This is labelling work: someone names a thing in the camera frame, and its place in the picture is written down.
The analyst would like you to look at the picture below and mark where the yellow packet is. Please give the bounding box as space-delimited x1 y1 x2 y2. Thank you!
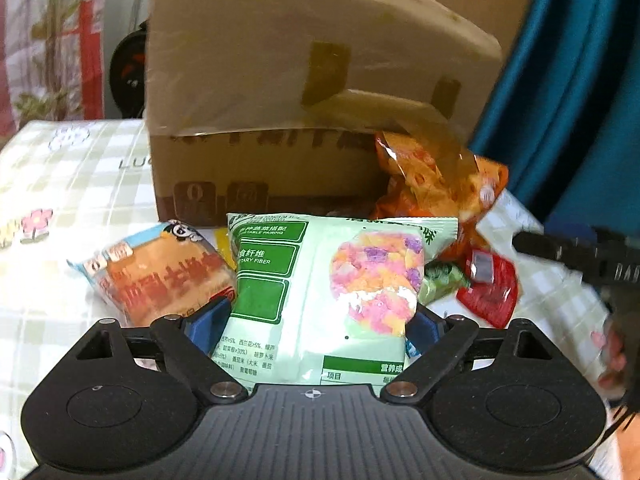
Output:
215 227 238 267

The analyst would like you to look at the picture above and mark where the orange clear snack packet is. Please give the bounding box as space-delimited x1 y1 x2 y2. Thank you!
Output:
372 130 510 261

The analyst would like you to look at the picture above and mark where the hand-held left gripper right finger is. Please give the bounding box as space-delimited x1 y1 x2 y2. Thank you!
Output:
381 305 557 407

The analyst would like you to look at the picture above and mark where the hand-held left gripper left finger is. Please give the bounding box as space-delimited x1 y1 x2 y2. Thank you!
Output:
75 294 247 407

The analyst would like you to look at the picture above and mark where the teal curtain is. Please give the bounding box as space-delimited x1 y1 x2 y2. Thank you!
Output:
470 0 640 243

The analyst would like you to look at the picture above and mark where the person's right hand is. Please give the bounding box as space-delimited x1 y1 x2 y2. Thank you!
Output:
597 310 632 402

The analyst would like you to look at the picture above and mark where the checked floral tablecloth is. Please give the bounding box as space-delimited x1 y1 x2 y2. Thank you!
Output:
0 119 640 480

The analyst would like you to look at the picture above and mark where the light green snack packet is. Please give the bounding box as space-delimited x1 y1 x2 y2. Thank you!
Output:
212 212 459 396

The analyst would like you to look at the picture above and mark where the blue orange bread packet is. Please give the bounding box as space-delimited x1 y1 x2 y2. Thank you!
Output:
66 220 238 328

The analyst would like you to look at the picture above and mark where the cardboard box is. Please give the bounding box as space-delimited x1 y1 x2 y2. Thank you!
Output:
144 0 503 226

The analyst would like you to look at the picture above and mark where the red snack packet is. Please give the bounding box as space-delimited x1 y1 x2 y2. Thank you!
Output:
456 247 521 330

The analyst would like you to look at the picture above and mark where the printed plant curtain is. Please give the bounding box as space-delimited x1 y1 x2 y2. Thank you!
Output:
0 0 108 136

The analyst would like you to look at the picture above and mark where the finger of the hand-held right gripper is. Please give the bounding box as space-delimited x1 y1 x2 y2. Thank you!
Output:
512 230 598 273

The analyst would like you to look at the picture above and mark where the black round appliance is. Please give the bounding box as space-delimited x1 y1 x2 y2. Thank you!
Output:
109 20 151 120

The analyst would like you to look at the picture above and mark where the small green snack packet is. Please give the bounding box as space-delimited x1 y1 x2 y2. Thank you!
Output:
417 260 473 306

